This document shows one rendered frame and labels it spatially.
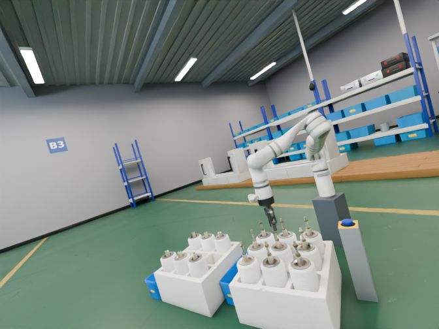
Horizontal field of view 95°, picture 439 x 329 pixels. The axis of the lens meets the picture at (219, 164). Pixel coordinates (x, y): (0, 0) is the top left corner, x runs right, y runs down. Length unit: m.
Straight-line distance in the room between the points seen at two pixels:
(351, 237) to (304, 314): 0.34
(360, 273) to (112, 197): 6.58
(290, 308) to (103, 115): 7.07
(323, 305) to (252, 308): 0.29
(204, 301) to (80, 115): 6.75
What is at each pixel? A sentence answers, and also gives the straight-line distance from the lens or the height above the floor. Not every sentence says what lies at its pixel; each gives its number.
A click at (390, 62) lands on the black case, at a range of 5.49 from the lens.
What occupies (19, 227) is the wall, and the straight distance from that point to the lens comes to 7.15.
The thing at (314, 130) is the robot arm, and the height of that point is 0.72.
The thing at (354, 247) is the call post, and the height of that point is 0.23.
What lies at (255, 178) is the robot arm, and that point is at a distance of 0.91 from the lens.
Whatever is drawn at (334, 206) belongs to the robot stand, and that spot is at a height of 0.26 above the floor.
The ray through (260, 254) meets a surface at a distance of 1.06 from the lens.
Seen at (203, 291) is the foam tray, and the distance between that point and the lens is 1.14.
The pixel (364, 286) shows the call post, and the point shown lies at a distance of 1.12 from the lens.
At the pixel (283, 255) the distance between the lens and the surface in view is 1.01.
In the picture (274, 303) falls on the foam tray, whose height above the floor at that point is 0.13.
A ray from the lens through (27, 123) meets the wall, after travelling 7.38.
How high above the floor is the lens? 0.73
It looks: 2 degrees down
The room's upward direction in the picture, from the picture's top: 16 degrees counter-clockwise
